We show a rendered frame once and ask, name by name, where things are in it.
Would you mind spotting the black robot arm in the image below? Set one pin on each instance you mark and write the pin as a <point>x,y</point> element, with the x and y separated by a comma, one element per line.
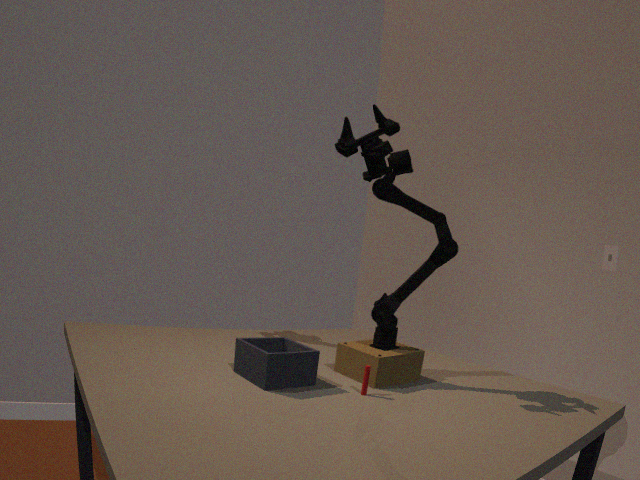
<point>385,335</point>

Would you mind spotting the red peg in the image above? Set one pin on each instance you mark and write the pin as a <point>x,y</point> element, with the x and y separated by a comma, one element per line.
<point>365,381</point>

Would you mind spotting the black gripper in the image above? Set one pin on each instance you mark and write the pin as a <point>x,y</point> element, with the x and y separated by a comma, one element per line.
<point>347,145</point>

